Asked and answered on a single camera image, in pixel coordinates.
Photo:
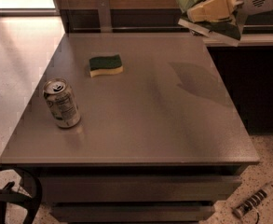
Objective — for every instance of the left metal wall bracket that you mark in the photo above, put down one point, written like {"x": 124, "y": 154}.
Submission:
{"x": 104, "y": 13}

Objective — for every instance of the green and yellow sponge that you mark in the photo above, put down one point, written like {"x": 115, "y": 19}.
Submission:
{"x": 105, "y": 65}

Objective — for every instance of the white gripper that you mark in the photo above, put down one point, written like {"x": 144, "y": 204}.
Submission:
{"x": 253, "y": 0}

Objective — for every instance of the silver 7up can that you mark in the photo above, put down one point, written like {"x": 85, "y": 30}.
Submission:
{"x": 61, "y": 102}

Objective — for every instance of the black chair base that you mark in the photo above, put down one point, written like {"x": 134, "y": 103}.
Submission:
{"x": 30, "y": 204}

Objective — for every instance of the green jalapeno chip bag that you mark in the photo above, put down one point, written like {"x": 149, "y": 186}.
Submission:
{"x": 227, "y": 31}

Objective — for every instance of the upper grey drawer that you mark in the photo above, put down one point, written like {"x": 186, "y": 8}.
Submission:
{"x": 111, "y": 189}

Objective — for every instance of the grey drawer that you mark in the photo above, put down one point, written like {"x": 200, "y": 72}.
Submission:
{"x": 111, "y": 189}
{"x": 132, "y": 212}

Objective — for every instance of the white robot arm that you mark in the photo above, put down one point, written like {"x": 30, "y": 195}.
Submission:
{"x": 218, "y": 10}

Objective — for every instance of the lower grey drawer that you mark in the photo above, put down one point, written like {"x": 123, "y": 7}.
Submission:
{"x": 132, "y": 212}

